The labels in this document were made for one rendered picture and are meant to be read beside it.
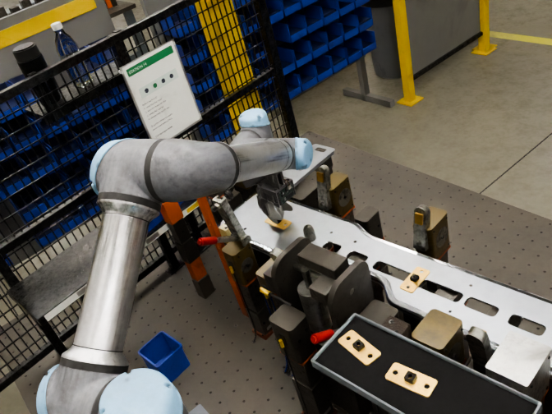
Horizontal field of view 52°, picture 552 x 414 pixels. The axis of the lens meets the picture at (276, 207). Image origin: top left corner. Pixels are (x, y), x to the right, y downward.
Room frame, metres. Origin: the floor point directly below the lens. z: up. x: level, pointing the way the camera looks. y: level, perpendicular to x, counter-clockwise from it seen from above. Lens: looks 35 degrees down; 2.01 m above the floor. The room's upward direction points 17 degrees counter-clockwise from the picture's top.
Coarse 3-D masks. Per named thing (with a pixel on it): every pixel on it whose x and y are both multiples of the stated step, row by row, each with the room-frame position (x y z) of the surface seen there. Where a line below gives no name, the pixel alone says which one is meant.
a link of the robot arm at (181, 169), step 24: (168, 144) 0.90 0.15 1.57; (192, 144) 0.91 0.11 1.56; (216, 144) 0.93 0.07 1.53; (240, 144) 1.02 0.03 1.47; (264, 144) 1.07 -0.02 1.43; (288, 144) 1.14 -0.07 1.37; (168, 168) 0.86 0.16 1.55; (192, 168) 0.86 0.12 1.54; (216, 168) 0.88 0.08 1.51; (240, 168) 0.94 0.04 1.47; (264, 168) 1.02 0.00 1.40; (288, 168) 1.13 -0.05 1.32; (168, 192) 0.86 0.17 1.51; (192, 192) 0.86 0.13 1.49; (216, 192) 0.89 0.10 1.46
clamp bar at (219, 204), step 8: (224, 192) 1.28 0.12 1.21; (216, 200) 1.25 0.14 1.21; (224, 200) 1.24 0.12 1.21; (216, 208) 1.24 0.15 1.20; (224, 208) 1.24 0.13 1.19; (224, 216) 1.25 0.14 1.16; (232, 216) 1.25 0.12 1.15; (232, 224) 1.24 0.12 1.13; (240, 224) 1.25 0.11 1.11; (232, 232) 1.26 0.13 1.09; (240, 232) 1.25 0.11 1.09; (240, 240) 1.25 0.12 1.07
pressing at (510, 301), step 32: (256, 224) 1.39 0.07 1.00; (320, 224) 1.30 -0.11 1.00; (352, 224) 1.25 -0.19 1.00; (384, 256) 1.09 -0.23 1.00; (416, 256) 1.05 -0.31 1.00; (384, 288) 0.98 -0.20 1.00; (416, 288) 0.95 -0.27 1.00; (448, 288) 0.92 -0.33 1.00; (480, 288) 0.89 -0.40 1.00; (512, 288) 0.87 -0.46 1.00; (480, 320) 0.80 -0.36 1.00; (544, 320) 0.76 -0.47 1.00
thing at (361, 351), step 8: (344, 336) 0.73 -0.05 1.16; (352, 336) 0.73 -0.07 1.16; (360, 336) 0.72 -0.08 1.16; (344, 344) 0.71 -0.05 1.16; (352, 344) 0.70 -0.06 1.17; (360, 344) 0.70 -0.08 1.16; (368, 344) 0.70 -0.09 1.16; (352, 352) 0.69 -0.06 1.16; (360, 352) 0.68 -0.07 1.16; (368, 352) 0.68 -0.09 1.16; (376, 352) 0.67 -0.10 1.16; (360, 360) 0.67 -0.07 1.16; (368, 360) 0.66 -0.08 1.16
